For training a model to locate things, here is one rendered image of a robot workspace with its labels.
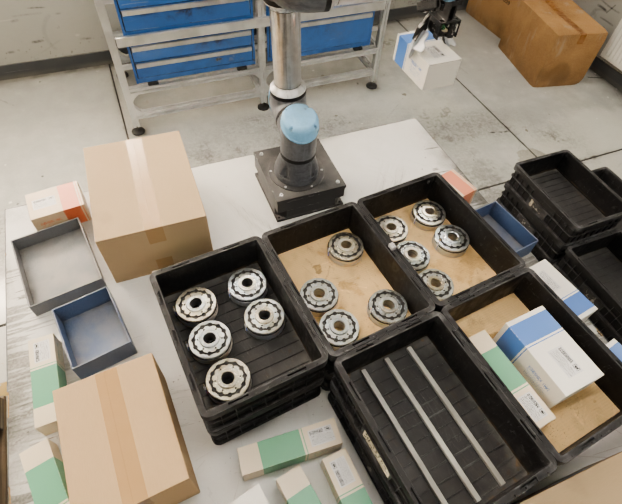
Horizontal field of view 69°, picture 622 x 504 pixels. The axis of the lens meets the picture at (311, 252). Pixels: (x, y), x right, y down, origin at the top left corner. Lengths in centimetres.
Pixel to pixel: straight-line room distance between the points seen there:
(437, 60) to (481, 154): 165
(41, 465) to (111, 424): 20
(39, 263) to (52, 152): 163
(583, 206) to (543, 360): 121
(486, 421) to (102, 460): 84
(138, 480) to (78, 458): 14
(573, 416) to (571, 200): 123
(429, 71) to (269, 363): 101
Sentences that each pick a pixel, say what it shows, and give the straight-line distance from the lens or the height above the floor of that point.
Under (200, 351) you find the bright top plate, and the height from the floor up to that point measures 86.
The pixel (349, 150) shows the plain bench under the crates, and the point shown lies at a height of 70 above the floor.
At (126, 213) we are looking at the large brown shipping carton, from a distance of 138.
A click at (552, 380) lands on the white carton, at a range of 119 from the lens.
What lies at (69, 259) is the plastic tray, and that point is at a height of 70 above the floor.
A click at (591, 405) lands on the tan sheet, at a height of 83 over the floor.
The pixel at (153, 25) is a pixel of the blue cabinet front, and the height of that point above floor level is 64.
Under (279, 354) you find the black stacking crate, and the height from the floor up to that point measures 83.
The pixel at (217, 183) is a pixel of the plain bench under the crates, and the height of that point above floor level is 70.
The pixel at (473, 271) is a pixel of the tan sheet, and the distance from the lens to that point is 138.
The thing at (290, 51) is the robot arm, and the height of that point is 119.
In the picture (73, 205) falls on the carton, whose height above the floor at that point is 77.
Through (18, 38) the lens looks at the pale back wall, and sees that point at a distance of 381.
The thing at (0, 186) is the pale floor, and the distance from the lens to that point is 308.
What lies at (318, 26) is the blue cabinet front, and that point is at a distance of 312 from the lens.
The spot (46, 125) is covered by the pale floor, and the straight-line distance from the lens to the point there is 340.
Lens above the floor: 187
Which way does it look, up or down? 53 degrees down
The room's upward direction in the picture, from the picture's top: 5 degrees clockwise
